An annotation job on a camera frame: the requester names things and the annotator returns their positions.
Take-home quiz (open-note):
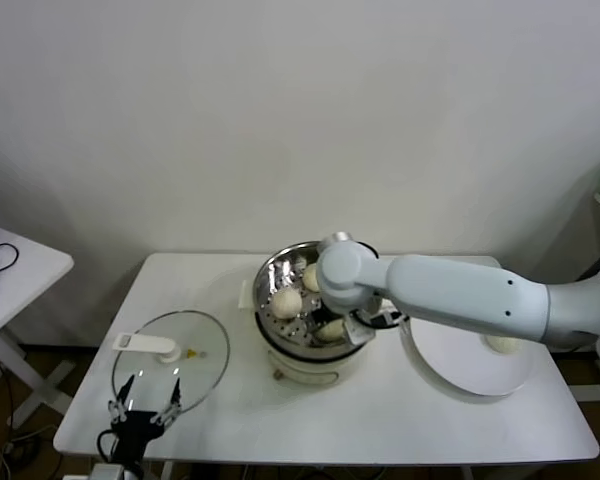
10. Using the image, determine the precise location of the white oval plate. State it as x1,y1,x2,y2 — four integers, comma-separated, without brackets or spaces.
398,312,532,399

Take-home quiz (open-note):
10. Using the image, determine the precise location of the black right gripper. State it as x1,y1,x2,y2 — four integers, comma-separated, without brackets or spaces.
285,308,377,347

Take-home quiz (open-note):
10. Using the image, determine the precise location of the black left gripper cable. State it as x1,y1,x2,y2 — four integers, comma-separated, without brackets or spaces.
97,429,119,462

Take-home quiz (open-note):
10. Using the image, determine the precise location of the white floor cable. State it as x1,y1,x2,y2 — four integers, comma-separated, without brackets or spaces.
0,424,59,480

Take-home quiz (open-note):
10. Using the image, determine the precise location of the glass lid white handle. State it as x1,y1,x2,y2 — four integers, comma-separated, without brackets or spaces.
110,309,231,420

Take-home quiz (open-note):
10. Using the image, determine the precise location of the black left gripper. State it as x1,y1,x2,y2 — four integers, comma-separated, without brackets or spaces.
106,374,183,462

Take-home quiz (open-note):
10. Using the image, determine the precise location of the white steamed baozi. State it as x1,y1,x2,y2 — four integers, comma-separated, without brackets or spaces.
270,288,303,322
301,263,323,293
313,318,349,346
483,335,524,357

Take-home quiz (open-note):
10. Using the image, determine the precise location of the black looped cable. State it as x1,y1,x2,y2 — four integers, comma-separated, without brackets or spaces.
0,243,20,275

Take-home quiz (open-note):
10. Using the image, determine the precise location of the cream electric cooker pot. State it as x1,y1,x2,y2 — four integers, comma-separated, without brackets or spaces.
236,279,377,388

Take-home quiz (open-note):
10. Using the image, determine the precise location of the stainless steel steamer basket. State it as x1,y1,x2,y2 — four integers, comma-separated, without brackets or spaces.
252,241,382,352

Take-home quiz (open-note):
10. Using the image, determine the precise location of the white side table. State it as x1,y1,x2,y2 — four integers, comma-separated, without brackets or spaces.
0,222,75,432

